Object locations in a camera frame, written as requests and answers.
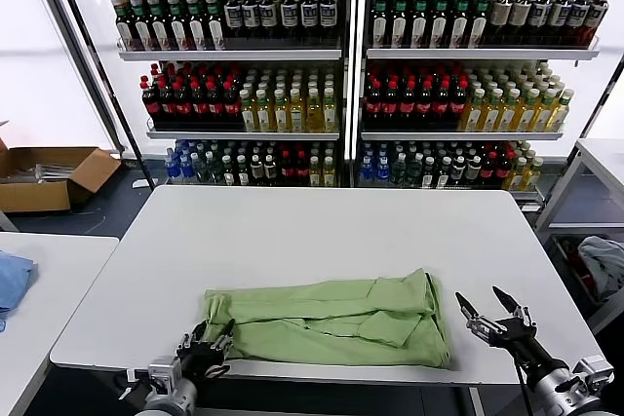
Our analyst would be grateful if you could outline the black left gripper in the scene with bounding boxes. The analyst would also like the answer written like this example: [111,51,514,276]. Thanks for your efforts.
[175,319,236,384]

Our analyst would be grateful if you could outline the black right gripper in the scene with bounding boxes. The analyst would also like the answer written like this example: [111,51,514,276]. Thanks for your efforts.
[454,285,567,384]

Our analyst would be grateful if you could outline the light green polo shirt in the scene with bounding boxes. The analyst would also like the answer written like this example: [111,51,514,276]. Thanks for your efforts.
[202,267,453,369]

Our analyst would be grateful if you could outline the black storage crate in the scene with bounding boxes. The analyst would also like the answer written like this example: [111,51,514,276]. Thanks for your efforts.
[549,234,624,337]

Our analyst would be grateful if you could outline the grey crumpled cloth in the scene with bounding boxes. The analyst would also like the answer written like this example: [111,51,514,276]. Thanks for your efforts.
[577,235,624,303]

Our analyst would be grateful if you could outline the red cap cola bottle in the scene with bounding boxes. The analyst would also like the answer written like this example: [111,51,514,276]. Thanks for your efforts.
[206,80,225,121]
[364,79,384,118]
[173,80,194,121]
[293,150,310,187]
[279,150,295,187]
[399,79,419,118]
[433,79,453,118]
[222,80,243,121]
[381,79,401,118]
[189,80,210,121]
[495,151,513,186]
[416,79,436,118]
[450,79,470,118]
[156,80,177,121]
[139,75,163,121]
[480,151,497,186]

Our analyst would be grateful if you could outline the light blue cloth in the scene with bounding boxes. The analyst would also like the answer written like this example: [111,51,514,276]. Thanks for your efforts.
[0,248,39,332]

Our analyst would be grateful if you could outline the open brown cardboard box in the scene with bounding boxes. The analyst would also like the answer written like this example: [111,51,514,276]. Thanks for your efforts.
[0,119,123,213]

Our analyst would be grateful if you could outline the plastic wrapped metal parts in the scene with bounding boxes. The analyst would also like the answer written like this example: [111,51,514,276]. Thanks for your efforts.
[0,161,84,186]

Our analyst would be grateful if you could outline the grey metal shelf unit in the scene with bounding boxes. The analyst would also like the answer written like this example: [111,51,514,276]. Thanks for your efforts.
[85,0,355,188]
[358,0,602,201]

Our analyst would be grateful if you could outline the green cap dark tea bottle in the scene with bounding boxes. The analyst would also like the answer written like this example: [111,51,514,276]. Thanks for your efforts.
[430,0,450,49]
[409,0,430,49]
[148,0,172,51]
[204,0,226,51]
[167,0,190,51]
[468,0,491,49]
[450,0,472,49]
[131,0,155,51]
[372,0,391,49]
[389,0,410,49]
[186,0,209,51]
[114,0,137,51]

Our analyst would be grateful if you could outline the white label dark drink bottle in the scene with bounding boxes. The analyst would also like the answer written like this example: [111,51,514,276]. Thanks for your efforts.
[529,0,552,45]
[582,0,610,47]
[242,0,260,40]
[319,0,338,40]
[258,0,278,40]
[223,0,244,40]
[567,0,591,46]
[299,0,319,40]
[549,0,571,46]
[280,0,298,40]

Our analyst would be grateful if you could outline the beige label dark drink bottle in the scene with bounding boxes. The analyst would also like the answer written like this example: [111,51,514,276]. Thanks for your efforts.
[488,0,512,45]
[509,0,532,45]

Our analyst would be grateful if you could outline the thin left gripper cable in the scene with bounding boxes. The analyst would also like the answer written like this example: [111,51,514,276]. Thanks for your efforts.
[204,361,232,381]

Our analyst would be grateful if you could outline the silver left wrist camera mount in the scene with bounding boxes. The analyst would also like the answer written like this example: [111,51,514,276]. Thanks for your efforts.
[119,356,182,400]

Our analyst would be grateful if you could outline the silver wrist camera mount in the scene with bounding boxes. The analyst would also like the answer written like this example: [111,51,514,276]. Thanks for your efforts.
[119,356,182,400]
[555,355,616,396]

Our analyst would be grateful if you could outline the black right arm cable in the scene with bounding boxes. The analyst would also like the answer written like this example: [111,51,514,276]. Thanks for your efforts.
[510,355,535,416]

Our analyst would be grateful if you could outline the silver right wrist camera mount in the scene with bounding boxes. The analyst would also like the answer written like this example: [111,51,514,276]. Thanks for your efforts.
[555,355,616,396]

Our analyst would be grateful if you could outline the white table with grey frame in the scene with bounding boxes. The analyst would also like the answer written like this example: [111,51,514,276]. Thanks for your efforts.
[533,137,624,242]

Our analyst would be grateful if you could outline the dark slanted metal post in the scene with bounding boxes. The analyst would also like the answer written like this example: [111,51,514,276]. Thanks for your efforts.
[28,0,157,189]

